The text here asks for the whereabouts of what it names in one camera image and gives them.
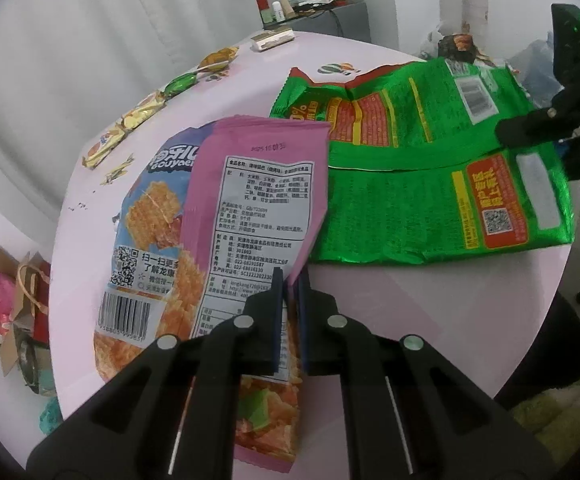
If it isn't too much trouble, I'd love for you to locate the pink snack bag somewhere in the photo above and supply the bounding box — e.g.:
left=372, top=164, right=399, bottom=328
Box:
left=180, top=115, right=329, bottom=474

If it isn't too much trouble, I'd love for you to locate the blue waffle snack bag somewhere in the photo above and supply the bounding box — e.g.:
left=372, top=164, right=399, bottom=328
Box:
left=93, top=124, right=213, bottom=382

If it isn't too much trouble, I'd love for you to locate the green snack bag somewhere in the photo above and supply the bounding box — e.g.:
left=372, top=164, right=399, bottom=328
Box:
left=270, top=58, right=574, bottom=266

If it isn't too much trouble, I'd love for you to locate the blue water jug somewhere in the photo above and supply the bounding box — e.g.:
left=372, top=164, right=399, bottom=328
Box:
left=508, top=32, right=562, bottom=108

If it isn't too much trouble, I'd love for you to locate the black orange bag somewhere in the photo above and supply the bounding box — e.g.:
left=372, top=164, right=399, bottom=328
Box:
left=438, top=34, right=481, bottom=64

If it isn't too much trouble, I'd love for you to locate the red paper gift bag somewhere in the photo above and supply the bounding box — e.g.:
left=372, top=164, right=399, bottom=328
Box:
left=13, top=252, right=51, bottom=346

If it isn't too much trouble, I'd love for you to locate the gold snack packet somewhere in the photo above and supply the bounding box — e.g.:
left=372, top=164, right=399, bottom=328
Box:
left=119, top=90, right=166, bottom=132

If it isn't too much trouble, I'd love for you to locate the green candy wrapper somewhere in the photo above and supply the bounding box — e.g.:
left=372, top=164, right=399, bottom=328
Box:
left=162, top=73, right=198, bottom=100

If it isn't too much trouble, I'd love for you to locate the cardboard box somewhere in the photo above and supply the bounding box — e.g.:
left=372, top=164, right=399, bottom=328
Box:
left=0, top=246, right=42, bottom=377

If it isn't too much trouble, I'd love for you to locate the grey cabinet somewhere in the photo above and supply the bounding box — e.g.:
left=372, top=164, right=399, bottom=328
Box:
left=289, top=2, right=372, bottom=44

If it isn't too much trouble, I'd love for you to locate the yellow candy wrapper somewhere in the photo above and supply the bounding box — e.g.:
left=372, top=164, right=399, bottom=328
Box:
left=198, top=47, right=239, bottom=73

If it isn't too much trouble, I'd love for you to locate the small white box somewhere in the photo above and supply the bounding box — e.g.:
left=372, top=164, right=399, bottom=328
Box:
left=251, top=26, right=295, bottom=52

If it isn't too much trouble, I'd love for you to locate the white small bottle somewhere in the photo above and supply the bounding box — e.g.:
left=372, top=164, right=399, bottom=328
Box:
left=271, top=0, right=285, bottom=23

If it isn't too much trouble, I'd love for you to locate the white curtain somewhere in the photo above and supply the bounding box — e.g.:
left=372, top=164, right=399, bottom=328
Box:
left=0, top=0, right=402, bottom=162

